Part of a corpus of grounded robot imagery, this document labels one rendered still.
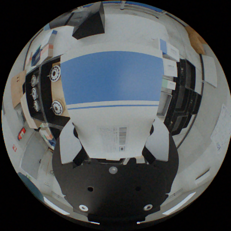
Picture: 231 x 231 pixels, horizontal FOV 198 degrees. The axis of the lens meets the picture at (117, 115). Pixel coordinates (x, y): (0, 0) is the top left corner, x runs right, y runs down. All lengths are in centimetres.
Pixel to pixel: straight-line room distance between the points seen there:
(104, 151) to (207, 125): 297
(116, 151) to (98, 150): 4
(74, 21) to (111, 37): 30
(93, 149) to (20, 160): 331
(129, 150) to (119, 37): 60
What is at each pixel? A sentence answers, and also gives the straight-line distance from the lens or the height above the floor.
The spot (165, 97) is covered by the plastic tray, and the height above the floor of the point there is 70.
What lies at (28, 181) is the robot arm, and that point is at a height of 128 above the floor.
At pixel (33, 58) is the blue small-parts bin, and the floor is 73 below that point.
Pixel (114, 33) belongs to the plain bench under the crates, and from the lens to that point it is 61.
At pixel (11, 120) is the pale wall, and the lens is 317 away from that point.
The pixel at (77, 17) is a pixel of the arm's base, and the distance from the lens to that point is 48.
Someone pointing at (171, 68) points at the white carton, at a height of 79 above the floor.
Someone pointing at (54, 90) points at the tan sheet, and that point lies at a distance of 54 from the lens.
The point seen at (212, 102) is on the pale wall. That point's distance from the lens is 290.
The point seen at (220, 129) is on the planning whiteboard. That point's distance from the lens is 287.
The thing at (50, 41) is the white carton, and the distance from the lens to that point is 86.
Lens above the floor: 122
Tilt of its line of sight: 58 degrees down
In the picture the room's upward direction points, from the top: 175 degrees clockwise
